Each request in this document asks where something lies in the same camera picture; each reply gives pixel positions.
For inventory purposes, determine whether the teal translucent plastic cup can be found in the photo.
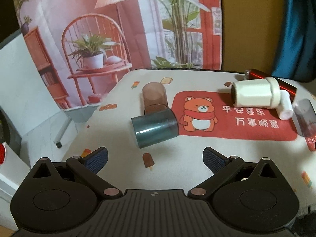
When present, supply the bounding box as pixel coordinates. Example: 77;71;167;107
131;109;179;148

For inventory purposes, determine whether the small white plastic cup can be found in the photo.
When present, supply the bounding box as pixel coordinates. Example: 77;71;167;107
276;90;294;120

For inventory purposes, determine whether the purple translucent cup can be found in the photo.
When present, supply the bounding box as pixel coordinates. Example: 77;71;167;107
294;99;315;137

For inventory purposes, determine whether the large white plastic cup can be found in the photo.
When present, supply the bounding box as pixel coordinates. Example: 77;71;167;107
231;77;281;109

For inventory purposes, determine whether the brown translucent plastic cup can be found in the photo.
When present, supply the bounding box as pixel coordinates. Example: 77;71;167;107
142;82;169;115

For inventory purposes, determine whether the printed room backdrop cloth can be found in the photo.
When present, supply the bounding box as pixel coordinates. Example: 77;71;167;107
13;0;222;122

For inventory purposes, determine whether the red metallic cylinder bottle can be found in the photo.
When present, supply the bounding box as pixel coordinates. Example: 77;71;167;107
244;69;297;103

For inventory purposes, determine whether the bear print tablecloth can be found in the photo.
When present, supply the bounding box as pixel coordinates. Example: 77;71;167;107
30;68;316;213

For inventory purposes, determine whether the teal curtain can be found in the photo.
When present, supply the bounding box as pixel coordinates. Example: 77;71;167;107
272;0;315;82

